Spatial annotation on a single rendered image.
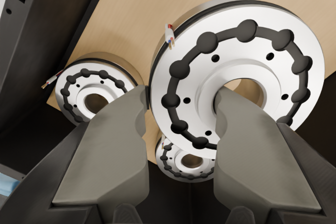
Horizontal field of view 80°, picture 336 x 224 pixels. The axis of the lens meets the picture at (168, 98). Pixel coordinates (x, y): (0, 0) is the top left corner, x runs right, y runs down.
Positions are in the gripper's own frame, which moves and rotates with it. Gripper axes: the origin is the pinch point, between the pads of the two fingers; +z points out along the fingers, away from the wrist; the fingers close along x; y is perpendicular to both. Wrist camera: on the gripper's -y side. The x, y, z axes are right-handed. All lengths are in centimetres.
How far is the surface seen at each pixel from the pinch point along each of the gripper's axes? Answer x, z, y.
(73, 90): -12.2, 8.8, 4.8
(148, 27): -3.4, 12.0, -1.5
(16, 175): -16.7, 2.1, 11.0
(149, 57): -3.5, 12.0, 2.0
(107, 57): -8.1, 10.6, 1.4
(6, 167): -17.3, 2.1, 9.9
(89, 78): -9.9, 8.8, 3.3
